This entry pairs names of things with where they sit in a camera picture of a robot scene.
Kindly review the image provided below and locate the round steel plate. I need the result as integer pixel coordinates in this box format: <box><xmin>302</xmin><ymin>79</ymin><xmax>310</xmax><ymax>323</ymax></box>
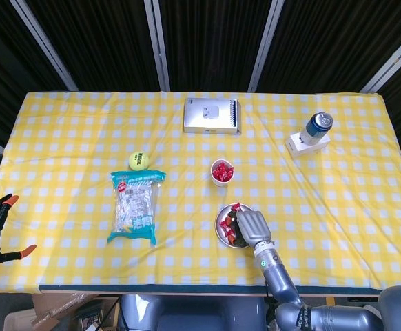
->
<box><xmin>214</xmin><ymin>203</ymin><xmax>260</xmax><ymax>248</ymax></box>

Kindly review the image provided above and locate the brown cardboard box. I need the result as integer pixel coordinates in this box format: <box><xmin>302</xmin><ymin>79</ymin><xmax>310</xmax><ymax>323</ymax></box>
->
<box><xmin>30</xmin><ymin>292</ymin><xmax>121</xmax><ymax>331</ymax></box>

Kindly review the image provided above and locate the blue beverage can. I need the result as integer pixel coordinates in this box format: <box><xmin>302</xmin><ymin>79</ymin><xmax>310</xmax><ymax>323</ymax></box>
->
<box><xmin>300</xmin><ymin>111</ymin><xmax>334</xmax><ymax>146</ymax></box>

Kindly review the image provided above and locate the grey robot torso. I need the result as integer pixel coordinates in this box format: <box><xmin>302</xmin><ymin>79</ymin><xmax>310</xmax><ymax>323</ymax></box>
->
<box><xmin>119</xmin><ymin>294</ymin><xmax>267</xmax><ymax>331</ymax></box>

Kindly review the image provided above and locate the yellow tennis ball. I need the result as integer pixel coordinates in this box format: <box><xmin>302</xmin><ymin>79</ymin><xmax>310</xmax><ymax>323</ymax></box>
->
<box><xmin>127</xmin><ymin>150</ymin><xmax>150</xmax><ymax>172</ymax></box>

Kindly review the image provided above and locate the black pleated curtain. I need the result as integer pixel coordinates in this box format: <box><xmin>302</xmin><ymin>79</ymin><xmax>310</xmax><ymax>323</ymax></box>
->
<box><xmin>0</xmin><ymin>0</ymin><xmax>401</xmax><ymax>194</ymax></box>

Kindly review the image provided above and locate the white paper cup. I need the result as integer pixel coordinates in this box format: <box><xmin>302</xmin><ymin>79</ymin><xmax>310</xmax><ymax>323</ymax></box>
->
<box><xmin>209</xmin><ymin>157</ymin><xmax>236</xmax><ymax>188</ymax></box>

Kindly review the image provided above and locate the yellow checkered tablecloth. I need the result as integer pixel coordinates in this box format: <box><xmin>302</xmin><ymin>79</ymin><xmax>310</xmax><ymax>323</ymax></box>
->
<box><xmin>0</xmin><ymin>90</ymin><xmax>401</xmax><ymax>294</ymax></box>

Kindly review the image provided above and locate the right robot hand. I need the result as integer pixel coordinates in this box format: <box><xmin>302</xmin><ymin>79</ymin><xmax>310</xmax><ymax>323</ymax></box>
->
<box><xmin>225</xmin><ymin>208</ymin><xmax>274</xmax><ymax>249</ymax></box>

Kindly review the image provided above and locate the silver earbuds box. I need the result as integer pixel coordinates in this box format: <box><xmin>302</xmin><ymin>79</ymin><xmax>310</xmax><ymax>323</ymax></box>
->
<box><xmin>182</xmin><ymin>97</ymin><xmax>243</xmax><ymax>135</ymax></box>

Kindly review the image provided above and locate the white plastic bin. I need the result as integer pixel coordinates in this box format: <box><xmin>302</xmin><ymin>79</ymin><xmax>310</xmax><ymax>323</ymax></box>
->
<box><xmin>3</xmin><ymin>308</ymin><xmax>38</xmax><ymax>331</ymax></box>

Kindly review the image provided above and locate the small white box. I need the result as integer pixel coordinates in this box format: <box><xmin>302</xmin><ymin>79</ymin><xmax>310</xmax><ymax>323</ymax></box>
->
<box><xmin>286</xmin><ymin>130</ymin><xmax>331</xmax><ymax>159</ymax></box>

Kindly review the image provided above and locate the teal snack bag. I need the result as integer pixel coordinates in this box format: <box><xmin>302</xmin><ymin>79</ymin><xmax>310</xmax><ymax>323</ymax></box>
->
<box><xmin>105</xmin><ymin>169</ymin><xmax>167</xmax><ymax>248</ymax></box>

